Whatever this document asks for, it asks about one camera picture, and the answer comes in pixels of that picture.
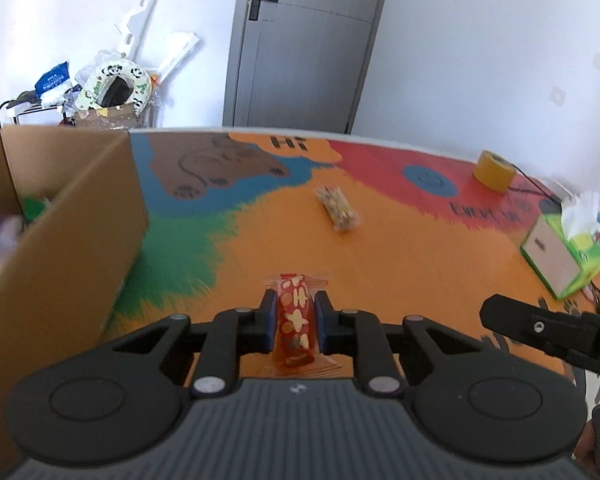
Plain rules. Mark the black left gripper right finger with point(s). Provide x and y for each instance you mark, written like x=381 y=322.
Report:
x=470 y=398

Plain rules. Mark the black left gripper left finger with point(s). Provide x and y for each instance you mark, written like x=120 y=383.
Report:
x=121 y=398

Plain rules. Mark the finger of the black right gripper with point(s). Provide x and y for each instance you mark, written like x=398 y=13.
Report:
x=556 y=334

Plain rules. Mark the red orange snack packet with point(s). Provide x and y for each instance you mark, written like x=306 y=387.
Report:
x=295 y=349

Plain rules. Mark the grey room door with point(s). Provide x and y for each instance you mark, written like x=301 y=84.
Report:
x=301 y=65

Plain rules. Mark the person right hand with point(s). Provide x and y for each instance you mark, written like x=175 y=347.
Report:
x=584 y=452

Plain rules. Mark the green tissue box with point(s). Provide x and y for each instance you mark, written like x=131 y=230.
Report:
x=563 y=248

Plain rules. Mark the brown cardboard box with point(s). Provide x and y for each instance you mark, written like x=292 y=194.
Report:
x=58 y=287

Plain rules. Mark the colourful cartoon table mat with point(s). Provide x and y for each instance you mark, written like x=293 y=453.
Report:
x=229 y=211

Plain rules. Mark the yellow tape roll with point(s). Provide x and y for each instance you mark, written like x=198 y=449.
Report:
x=494 y=172

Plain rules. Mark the green snack bag upper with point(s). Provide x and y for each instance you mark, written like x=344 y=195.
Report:
x=32 y=207

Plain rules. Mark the clear peanut snack packet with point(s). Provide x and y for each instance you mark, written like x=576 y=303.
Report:
x=338 y=208

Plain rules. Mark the panda print toilet seat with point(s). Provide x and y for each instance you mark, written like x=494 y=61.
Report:
x=115 y=83

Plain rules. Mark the blue plastic bag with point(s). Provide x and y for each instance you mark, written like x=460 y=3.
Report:
x=52 y=79

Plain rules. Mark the white foam board short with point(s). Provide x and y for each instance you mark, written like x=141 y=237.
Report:
x=178 y=48

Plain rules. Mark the white foam board tall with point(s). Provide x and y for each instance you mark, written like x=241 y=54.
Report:
x=132 y=29

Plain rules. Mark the black wire shelf rack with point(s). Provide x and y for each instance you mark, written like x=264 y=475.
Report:
x=26 y=113

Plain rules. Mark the black door handle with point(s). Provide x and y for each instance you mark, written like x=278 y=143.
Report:
x=255 y=6

